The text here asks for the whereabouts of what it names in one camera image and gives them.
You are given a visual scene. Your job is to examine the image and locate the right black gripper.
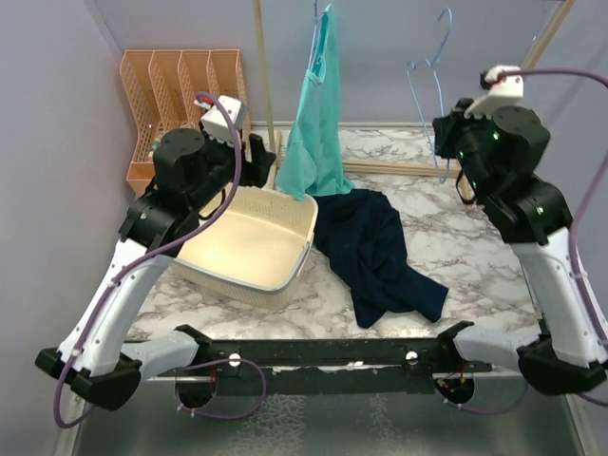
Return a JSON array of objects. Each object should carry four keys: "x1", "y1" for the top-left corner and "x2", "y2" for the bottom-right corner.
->
[{"x1": 434, "y1": 98, "x2": 503, "y2": 201}]

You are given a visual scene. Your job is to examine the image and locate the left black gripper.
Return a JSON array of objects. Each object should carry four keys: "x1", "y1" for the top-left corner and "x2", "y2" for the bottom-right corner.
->
[{"x1": 190, "y1": 119, "x2": 276, "y2": 211}]

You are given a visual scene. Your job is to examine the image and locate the light blue wire hanger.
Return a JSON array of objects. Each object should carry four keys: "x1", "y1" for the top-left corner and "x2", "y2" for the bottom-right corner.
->
[{"x1": 406, "y1": 7, "x2": 454, "y2": 185}]

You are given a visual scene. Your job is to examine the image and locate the navy blue t shirt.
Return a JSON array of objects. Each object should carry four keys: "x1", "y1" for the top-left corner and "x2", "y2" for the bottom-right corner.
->
[{"x1": 314, "y1": 189, "x2": 448, "y2": 329}]

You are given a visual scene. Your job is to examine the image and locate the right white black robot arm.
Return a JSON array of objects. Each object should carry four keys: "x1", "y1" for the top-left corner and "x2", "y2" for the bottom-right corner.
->
[{"x1": 432, "y1": 98, "x2": 607, "y2": 395}]

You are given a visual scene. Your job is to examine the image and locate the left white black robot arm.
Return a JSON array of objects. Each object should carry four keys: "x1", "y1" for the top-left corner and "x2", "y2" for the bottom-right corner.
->
[{"x1": 35, "y1": 128, "x2": 276, "y2": 411}]

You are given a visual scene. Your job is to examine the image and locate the teal t shirt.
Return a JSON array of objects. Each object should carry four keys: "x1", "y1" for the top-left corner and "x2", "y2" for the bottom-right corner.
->
[{"x1": 275, "y1": 4, "x2": 354, "y2": 200}]

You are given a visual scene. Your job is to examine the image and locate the wooden clothes rack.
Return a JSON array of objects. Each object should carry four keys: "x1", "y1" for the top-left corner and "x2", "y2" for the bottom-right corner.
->
[{"x1": 252, "y1": 1, "x2": 575, "y2": 186}]

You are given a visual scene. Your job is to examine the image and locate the cream plastic laundry basket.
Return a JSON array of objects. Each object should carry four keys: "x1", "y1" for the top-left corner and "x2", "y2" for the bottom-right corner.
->
[{"x1": 172, "y1": 187, "x2": 318, "y2": 311}]

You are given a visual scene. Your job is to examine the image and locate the orange plastic file organizer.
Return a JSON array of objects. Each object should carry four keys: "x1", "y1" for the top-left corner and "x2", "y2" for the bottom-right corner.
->
[{"x1": 120, "y1": 48, "x2": 248, "y2": 197}]

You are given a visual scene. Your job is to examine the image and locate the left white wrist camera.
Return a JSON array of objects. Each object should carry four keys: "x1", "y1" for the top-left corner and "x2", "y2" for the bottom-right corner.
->
[{"x1": 194, "y1": 92, "x2": 249, "y2": 145}]

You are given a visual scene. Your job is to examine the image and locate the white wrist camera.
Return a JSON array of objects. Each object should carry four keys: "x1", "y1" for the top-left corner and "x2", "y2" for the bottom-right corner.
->
[
  {"x1": 464, "y1": 65, "x2": 523, "y2": 120},
  {"x1": 194, "y1": 92, "x2": 249, "y2": 145}
]

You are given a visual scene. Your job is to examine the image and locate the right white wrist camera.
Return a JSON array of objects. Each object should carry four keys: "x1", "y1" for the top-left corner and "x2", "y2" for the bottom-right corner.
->
[{"x1": 464, "y1": 65, "x2": 523, "y2": 120}]

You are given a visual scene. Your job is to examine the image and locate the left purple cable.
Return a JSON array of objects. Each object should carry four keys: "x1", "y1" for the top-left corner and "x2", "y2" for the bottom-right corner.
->
[{"x1": 52, "y1": 90, "x2": 268, "y2": 428}]

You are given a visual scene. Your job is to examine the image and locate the purple cable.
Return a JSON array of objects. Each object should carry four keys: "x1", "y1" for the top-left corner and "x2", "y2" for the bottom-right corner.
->
[
  {"x1": 52, "y1": 90, "x2": 268, "y2": 428},
  {"x1": 434, "y1": 67, "x2": 608, "y2": 416}
]

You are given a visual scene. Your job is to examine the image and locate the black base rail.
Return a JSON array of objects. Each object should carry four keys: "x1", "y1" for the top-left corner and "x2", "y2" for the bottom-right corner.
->
[{"x1": 161, "y1": 334, "x2": 491, "y2": 396}]

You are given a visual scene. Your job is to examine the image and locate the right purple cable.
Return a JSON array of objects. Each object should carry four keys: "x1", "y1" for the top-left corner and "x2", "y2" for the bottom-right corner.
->
[{"x1": 434, "y1": 67, "x2": 608, "y2": 416}]

